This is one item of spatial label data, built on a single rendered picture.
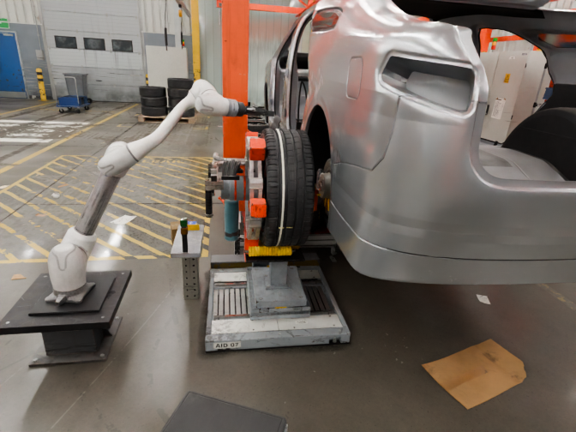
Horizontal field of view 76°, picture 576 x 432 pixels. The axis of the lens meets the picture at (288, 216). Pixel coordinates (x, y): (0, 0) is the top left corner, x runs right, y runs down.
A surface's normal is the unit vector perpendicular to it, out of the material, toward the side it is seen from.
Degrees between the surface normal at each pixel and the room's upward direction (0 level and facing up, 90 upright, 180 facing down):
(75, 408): 0
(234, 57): 90
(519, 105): 90
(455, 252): 108
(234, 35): 90
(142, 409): 0
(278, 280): 90
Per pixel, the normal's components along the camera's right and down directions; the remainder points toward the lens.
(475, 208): -0.09, 0.46
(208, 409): 0.05, -0.93
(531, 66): 0.17, 0.37
